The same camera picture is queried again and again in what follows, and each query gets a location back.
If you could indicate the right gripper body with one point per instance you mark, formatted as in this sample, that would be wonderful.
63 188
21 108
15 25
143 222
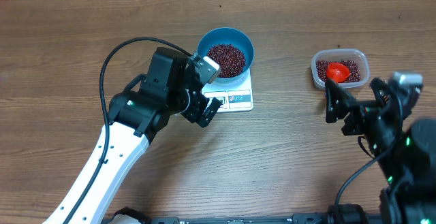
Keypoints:
354 109

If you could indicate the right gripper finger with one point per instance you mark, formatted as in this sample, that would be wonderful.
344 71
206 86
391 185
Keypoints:
385 92
337 101

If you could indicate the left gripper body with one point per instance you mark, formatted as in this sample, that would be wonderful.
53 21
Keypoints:
196 107

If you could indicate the red scoop with blue handle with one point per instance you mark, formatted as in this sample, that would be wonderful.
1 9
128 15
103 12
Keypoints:
337 72

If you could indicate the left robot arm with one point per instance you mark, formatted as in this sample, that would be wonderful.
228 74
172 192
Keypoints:
172 85

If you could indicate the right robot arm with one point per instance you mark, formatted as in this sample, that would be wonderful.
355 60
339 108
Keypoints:
406 157

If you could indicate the white digital kitchen scale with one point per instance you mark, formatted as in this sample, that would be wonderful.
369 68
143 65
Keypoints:
235 94

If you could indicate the red beans in bowl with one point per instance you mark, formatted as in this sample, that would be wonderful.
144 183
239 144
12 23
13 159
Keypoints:
230 59

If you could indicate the blue metal bowl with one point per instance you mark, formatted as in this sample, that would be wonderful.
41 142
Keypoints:
228 35

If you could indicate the red adzuki beans in container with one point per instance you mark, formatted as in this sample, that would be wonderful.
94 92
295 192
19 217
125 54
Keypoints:
352 66

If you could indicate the clear plastic container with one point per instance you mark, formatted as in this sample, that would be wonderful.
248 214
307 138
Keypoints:
335 55

